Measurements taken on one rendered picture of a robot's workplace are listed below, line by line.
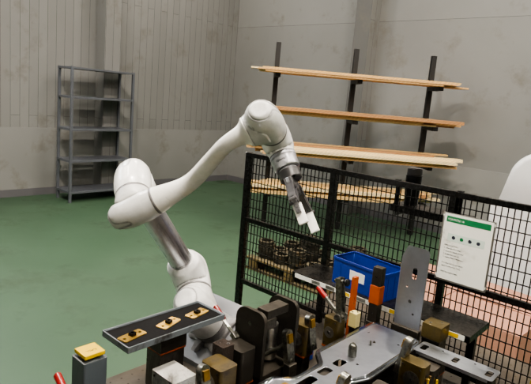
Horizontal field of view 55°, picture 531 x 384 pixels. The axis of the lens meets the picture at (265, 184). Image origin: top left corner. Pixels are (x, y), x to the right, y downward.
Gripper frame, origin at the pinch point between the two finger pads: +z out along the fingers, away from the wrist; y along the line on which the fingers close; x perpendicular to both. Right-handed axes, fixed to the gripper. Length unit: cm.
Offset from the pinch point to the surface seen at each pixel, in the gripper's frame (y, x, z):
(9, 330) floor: -150, -269, -64
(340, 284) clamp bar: -42.6, -4.8, 14.0
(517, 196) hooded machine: -331, 123, -48
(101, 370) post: 31, -63, 24
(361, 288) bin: -83, -3, 12
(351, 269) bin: -83, -4, 2
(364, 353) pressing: -40, -5, 40
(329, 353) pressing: -34, -16, 37
